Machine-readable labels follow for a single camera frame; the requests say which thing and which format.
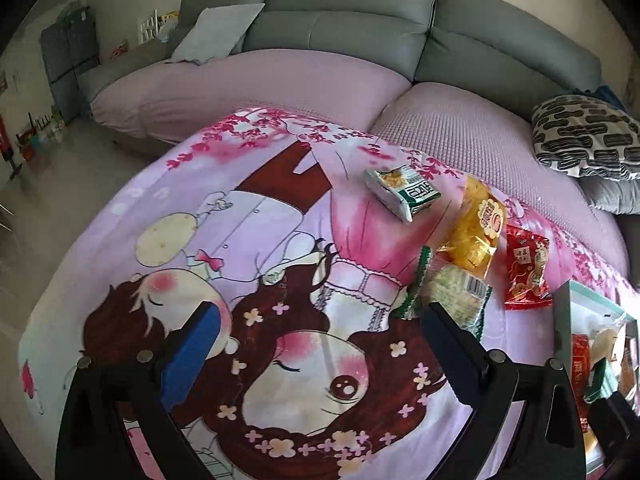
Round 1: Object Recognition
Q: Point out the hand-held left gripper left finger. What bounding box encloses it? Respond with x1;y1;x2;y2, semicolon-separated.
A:
55;301;222;480

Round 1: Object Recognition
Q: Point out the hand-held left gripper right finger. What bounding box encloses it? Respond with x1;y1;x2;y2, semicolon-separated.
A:
421;301;587;480

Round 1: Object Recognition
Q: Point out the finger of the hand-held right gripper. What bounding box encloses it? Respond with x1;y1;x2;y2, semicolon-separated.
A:
591;391;640;469

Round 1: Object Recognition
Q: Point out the pale green barcode snack packet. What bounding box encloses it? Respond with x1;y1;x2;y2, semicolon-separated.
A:
390;246;493;341

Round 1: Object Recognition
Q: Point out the red gold patterned snack packet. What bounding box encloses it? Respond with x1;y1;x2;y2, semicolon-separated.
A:
570;334;593;433

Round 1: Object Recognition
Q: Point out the round pastry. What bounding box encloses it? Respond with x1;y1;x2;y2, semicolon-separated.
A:
590;317;626;366

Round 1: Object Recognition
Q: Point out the mint green box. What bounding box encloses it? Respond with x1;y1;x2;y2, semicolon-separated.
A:
552;279;640;476

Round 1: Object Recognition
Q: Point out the red snack packet with figure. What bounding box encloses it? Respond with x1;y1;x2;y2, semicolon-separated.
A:
502;224;556;312

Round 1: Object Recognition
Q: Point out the printed pink blanket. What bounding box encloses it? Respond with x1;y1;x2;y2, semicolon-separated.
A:
17;105;631;480

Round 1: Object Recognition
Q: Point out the green white snack packet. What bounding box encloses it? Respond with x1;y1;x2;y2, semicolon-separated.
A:
364;165;443;223

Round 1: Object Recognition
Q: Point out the grey cushion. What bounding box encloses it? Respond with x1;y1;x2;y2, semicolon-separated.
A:
580;175;640;216

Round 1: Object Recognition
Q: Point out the black white patterned pillow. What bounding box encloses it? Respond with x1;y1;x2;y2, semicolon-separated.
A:
531;94;640;181

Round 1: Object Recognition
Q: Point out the pink sofa cover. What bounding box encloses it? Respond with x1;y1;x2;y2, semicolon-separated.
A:
90;49;631;281

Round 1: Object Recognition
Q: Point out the red stand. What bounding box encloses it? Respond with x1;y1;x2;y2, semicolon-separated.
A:
0;114;23;181

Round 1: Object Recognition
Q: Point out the blue cloth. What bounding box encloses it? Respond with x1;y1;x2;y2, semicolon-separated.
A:
592;85;628;111

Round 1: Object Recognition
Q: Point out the grey cabinet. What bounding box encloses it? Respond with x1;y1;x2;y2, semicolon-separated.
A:
40;6;101;121

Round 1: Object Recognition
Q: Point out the plain grey pillow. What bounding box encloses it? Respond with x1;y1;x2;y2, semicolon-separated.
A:
165;3;266;64

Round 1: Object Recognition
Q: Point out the white rack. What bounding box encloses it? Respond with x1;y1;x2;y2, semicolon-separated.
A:
136;9;181;43

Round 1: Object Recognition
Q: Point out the grey sofa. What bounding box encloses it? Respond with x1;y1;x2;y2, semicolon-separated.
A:
80;0;603;126

